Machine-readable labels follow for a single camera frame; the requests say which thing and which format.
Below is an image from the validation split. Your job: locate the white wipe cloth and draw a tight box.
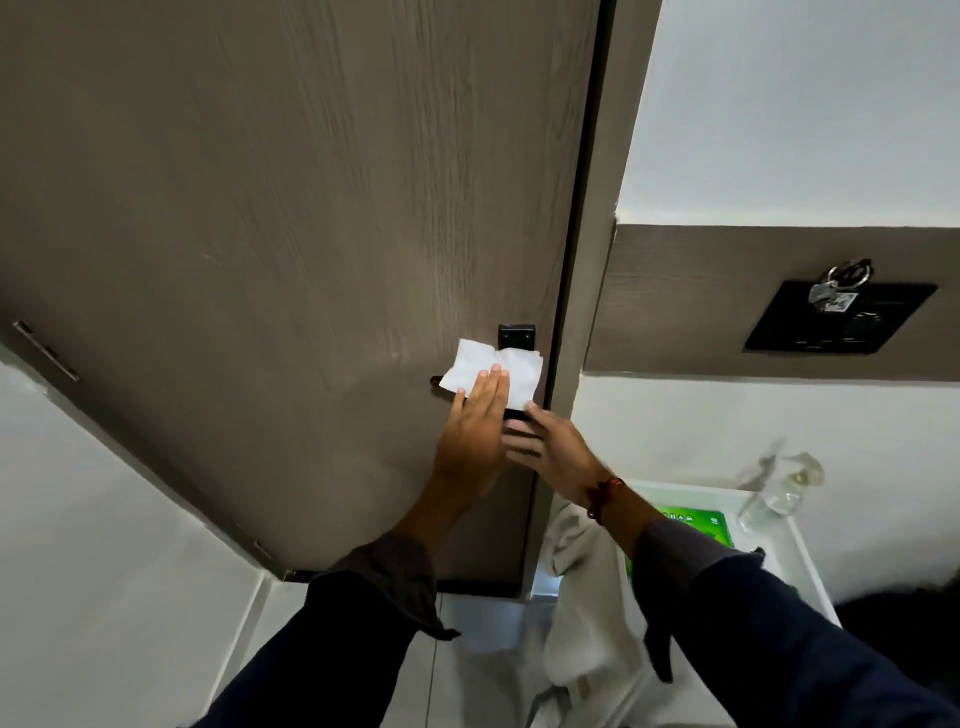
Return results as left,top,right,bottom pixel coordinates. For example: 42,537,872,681
438,338,544,412

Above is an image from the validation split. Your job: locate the black wall switch panel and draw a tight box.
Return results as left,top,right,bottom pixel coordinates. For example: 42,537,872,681
743,279,940,356

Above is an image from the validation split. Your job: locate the black door handle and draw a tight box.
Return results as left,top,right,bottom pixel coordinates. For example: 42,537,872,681
429,375,535,421

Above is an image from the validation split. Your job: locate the silver key ring with keys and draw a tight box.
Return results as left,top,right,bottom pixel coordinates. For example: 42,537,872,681
807,258,876,315

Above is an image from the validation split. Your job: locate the person's left hand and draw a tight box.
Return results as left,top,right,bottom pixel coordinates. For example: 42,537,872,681
432,364,513,502

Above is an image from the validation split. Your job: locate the white towel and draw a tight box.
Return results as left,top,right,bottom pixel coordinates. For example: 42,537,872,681
528,501,652,728

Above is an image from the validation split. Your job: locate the person's right hand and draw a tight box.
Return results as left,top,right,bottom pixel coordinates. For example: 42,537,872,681
501,402,613,508

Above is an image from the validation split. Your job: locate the brown wood wall panel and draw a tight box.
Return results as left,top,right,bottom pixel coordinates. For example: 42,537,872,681
584,223,960,384

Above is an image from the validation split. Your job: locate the green packet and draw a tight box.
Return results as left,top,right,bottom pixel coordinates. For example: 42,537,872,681
625,505,735,579

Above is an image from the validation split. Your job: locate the person's right forearm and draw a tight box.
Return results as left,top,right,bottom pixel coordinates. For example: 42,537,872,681
598,481,960,728

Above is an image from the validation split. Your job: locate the metal door hinge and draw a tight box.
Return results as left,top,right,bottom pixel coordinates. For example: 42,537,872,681
11,319,82,384

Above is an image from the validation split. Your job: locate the person's left forearm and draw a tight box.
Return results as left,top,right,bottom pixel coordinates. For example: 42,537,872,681
191,474,492,728

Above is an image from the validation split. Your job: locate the red bead bracelet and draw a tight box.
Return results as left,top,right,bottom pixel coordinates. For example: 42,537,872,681
585,476,627,525

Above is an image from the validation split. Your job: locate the brown door frame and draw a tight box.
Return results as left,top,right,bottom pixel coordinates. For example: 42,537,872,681
520,0,665,601

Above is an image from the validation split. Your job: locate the clear spray bottle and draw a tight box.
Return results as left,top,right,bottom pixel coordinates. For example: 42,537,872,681
735,438,827,531

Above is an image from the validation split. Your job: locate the brown wooden door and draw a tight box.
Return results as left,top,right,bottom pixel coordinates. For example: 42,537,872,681
0,0,603,595

